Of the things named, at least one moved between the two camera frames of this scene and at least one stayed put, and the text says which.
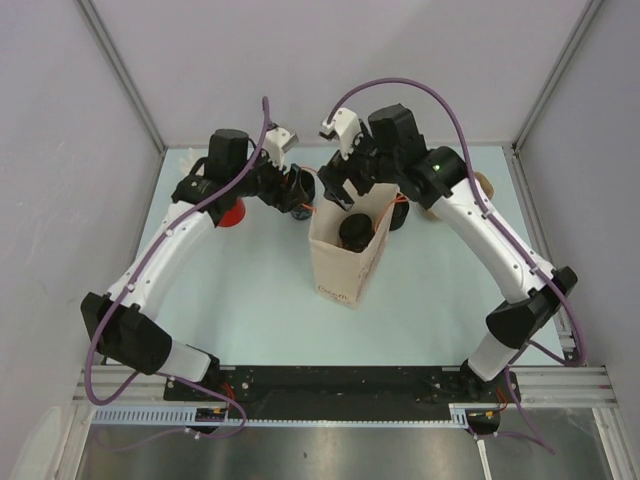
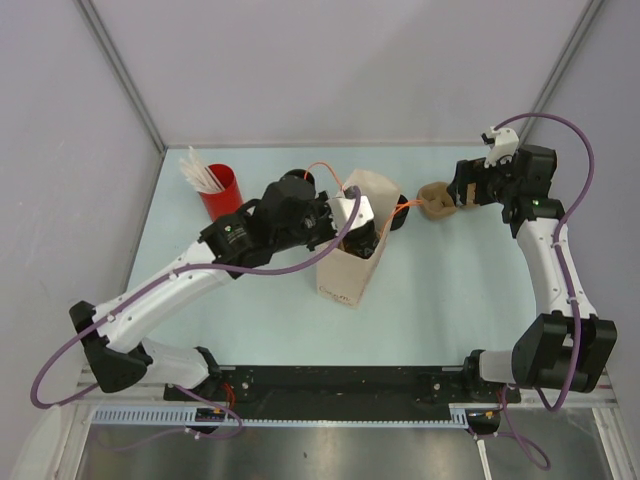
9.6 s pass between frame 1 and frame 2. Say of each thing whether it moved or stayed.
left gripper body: moved
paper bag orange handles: stayed
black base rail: stayed
